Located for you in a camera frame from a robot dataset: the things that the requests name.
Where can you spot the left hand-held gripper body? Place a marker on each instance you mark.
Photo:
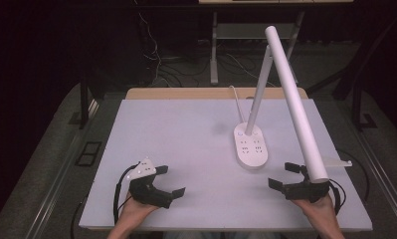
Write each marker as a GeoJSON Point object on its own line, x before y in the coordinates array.
{"type": "Point", "coordinates": [146, 191]}

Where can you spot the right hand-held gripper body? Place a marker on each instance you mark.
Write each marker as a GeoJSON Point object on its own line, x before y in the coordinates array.
{"type": "Point", "coordinates": [302, 191]}

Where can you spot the person's left hand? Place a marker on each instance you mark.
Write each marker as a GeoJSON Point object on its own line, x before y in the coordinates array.
{"type": "Point", "coordinates": [134, 212]}

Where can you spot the person's right hand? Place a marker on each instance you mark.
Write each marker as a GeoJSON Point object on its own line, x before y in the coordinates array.
{"type": "Point", "coordinates": [320, 210]}

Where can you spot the white table cover sheet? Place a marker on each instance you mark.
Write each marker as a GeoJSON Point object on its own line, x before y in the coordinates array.
{"type": "Point", "coordinates": [192, 159]}

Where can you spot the white desk lamp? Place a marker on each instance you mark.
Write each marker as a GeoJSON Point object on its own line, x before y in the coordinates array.
{"type": "Point", "coordinates": [250, 151]}

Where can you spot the black metal stand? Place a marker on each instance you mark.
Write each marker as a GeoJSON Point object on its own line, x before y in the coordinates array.
{"type": "Point", "coordinates": [360, 106]}
{"type": "Point", "coordinates": [84, 103]}

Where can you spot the black floor frame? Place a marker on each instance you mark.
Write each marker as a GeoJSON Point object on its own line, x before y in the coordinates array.
{"type": "Point", "coordinates": [88, 153]}

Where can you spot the aluminium floor rail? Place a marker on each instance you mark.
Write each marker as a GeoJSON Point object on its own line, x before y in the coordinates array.
{"type": "Point", "coordinates": [58, 179]}
{"type": "Point", "coordinates": [383, 172]}

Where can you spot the grey metal desk frame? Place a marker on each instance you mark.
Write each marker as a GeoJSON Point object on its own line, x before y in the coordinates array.
{"type": "Point", "coordinates": [214, 56]}

